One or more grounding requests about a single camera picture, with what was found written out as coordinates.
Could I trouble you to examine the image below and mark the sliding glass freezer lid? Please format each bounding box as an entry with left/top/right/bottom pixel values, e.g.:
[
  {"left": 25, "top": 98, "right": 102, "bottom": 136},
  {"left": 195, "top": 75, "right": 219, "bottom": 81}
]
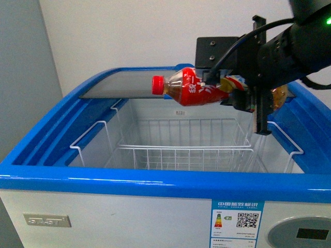
[{"left": 79, "top": 64, "right": 295, "bottom": 100}]

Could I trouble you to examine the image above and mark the energy efficiency label sticker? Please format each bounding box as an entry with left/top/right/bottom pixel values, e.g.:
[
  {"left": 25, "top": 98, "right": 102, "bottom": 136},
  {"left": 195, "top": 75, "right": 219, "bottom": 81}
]
[{"left": 209, "top": 200, "right": 265, "bottom": 248}]

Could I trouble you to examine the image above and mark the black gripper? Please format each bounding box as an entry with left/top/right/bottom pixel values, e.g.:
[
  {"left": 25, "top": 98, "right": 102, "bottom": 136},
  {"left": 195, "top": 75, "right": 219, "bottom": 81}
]
[{"left": 219, "top": 15, "right": 294, "bottom": 135}]

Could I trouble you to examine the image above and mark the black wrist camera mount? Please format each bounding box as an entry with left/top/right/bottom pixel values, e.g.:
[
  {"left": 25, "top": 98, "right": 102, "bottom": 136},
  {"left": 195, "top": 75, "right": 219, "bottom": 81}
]
[{"left": 194, "top": 37, "right": 239, "bottom": 70}]

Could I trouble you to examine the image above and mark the red label tea bottle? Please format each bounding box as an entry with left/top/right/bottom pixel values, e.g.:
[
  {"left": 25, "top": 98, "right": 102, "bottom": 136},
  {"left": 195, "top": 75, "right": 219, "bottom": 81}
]
[{"left": 151, "top": 66, "right": 289, "bottom": 112}]

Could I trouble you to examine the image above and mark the round temperature display panel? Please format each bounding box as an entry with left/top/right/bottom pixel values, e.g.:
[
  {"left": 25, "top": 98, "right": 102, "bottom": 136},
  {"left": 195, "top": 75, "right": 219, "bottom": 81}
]
[{"left": 267, "top": 216, "right": 330, "bottom": 247}]

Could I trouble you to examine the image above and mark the silver brand logo plate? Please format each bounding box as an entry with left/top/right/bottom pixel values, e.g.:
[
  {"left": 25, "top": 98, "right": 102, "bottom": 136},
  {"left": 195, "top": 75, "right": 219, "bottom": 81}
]
[{"left": 23, "top": 213, "right": 72, "bottom": 228}]

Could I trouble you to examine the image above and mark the white wire basket rear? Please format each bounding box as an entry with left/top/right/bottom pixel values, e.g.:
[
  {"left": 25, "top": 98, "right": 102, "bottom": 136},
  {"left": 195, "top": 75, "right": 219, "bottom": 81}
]
[{"left": 111, "top": 99, "right": 254, "bottom": 149}]

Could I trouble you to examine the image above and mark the white blue chest freezer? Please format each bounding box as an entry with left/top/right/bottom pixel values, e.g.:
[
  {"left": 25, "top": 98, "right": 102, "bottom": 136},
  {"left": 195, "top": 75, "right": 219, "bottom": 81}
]
[{"left": 1, "top": 71, "right": 330, "bottom": 247}]

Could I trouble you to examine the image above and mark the white wire basket front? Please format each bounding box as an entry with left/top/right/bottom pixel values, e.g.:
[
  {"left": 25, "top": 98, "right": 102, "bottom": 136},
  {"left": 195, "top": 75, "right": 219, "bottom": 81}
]
[{"left": 69, "top": 122, "right": 304, "bottom": 173}]

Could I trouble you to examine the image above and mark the black cable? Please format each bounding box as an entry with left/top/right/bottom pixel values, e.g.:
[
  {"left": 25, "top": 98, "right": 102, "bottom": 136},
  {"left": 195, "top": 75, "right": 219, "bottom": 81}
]
[{"left": 203, "top": 17, "right": 331, "bottom": 90}]

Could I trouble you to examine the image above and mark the white wire basket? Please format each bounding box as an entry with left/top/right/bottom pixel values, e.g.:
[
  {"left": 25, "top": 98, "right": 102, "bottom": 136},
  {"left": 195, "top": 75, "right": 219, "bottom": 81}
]
[
  {"left": 111, "top": 99, "right": 254, "bottom": 149},
  {"left": 69, "top": 122, "right": 304, "bottom": 173}
]

